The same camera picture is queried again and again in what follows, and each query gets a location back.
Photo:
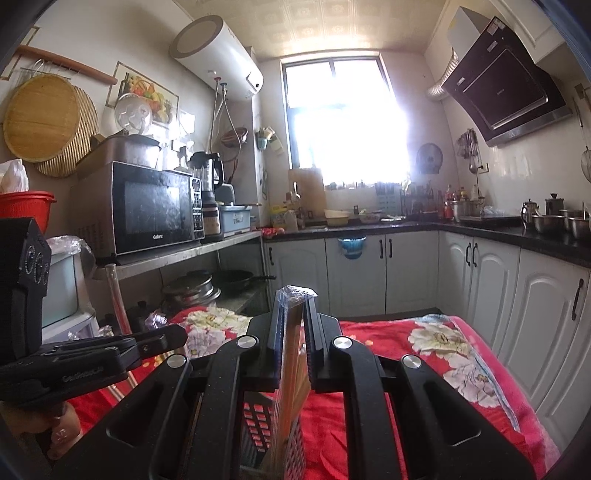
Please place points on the grey kettle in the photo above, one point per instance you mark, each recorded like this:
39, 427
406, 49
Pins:
226, 194

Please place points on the red plastic basin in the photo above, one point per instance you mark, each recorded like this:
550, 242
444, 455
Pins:
27, 207

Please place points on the black blender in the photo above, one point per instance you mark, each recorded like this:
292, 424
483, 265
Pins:
210, 217

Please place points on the cluster of sauce bottles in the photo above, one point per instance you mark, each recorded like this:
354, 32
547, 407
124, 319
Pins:
455, 203

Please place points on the red floral blanket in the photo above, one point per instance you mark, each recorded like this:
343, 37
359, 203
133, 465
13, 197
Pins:
415, 415

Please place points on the steel stockpot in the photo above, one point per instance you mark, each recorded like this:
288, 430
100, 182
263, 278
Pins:
468, 210

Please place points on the fruit wall poster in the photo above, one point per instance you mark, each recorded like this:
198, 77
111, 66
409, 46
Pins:
152, 92

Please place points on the steel pot with knob lid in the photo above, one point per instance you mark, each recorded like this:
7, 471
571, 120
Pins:
555, 205

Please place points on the black frying pan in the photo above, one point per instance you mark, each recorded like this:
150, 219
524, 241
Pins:
238, 279

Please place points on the white plastic jug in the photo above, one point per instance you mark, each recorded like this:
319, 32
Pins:
292, 221

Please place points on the plastic-wrapped chopsticks bundle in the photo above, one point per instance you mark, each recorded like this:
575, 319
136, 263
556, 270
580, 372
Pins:
291, 360

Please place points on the white water heater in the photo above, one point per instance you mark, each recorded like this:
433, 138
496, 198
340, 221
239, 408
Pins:
217, 55

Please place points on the white kitchen cabinets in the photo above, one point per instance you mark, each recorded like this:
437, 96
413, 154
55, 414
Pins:
498, 295

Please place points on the black range hood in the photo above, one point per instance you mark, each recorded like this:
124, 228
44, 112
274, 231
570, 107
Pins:
503, 87

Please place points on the black plastic utensil basket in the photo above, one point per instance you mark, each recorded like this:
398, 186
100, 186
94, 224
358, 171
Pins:
256, 424

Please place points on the person's left hand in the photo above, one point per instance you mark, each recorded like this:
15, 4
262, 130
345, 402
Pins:
64, 424

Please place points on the stack of steel pots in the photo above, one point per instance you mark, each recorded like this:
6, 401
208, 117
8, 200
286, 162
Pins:
191, 288

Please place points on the white plastic bag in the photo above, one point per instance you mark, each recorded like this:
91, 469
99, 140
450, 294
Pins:
11, 177

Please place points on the round wall fan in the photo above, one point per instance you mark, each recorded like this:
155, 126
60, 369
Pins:
430, 159

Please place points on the black microwave oven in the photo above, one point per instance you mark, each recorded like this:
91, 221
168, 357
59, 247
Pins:
152, 212

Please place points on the blue hanging bin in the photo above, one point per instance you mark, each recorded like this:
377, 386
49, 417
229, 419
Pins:
352, 248

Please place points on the small white fan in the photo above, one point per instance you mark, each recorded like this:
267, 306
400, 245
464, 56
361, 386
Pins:
134, 115

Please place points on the wooden rolling pin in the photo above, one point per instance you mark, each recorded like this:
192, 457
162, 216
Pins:
69, 64

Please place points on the light-blue storage bin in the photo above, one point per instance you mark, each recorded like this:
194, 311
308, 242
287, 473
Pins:
62, 286

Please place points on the round wooden board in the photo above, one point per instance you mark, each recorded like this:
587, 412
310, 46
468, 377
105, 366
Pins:
41, 115

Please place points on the round bamboo slat mat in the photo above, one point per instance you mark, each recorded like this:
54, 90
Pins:
85, 138

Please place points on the small steel kettle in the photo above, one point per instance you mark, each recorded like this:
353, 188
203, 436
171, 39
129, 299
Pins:
531, 214

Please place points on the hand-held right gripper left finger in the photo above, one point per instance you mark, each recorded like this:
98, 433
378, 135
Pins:
274, 341

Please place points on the wall-mounted cup holder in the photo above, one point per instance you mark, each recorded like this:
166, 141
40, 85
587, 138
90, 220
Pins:
268, 141

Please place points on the black dish rack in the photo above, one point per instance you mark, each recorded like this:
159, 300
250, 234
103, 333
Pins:
420, 201

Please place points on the light-blue countertop container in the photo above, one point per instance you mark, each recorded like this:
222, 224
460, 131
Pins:
235, 219

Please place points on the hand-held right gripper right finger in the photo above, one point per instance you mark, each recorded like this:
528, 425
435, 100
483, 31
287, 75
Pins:
311, 350

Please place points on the kitchen window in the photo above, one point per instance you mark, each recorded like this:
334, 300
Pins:
346, 115

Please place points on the silver exhaust duct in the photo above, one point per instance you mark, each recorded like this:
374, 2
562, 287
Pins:
438, 78

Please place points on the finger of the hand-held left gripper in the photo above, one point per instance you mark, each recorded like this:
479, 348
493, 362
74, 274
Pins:
157, 341

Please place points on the metal shelf rack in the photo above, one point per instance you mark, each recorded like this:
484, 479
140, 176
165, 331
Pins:
184, 253

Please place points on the hanging kitchen utensils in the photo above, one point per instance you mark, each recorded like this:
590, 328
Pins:
468, 150

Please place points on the wooden cutting board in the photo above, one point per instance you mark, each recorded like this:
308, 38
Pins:
307, 194

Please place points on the red dishcloth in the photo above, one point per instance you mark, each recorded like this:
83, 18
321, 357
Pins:
271, 232

